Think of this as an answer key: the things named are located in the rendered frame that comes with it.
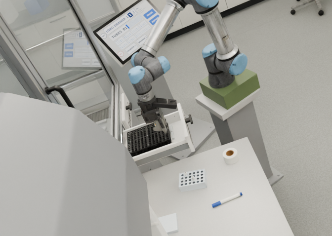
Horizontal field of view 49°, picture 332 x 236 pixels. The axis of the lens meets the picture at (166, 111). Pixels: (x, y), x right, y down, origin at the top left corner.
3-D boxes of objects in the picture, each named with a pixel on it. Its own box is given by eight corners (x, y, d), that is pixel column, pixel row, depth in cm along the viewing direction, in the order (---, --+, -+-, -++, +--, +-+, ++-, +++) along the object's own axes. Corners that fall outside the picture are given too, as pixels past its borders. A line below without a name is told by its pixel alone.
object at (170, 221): (177, 215, 159) (176, 212, 158) (178, 231, 152) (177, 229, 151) (149, 222, 161) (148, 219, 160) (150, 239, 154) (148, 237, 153)
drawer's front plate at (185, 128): (186, 117, 201) (179, 101, 195) (195, 151, 177) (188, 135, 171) (183, 118, 201) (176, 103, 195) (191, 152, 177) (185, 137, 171)
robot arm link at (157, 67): (154, 51, 169) (136, 63, 165) (168, 56, 160) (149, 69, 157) (160, 65, 173) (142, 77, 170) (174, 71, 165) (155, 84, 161)
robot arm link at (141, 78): (147, 66, 156) (132, 76, 153) (156, 86, 162) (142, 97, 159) (138, 62, 162) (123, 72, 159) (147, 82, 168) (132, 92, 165)
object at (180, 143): (182, 118, 199) (179, 109, 195) (190, 148, 178) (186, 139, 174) (115, 142, 203) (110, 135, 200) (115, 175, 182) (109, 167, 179)
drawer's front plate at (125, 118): (131, 105, 230) (123, 92, 224) (132, 134, 206) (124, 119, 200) (128, 106, 230) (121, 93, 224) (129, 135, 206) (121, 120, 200)
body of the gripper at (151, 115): (146, 115, 177) (137, 96, 170) (163, 110, 175) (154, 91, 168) (146, 125, 170) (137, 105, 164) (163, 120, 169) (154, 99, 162)
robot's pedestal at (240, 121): (255, 155, 273) (230, 73, 230) (284, 176, 249) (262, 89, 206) (223, 178, 266) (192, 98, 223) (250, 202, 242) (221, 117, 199)
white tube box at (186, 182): (206, 173, 171) (204, 168, 169) (207, 187, 165) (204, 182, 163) (182, 178, 175) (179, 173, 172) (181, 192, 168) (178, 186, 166)
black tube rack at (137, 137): (169, 127, 196) (165, 118, 193) (173, 148, 182) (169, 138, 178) (131, 140, 199) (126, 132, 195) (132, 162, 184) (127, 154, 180)
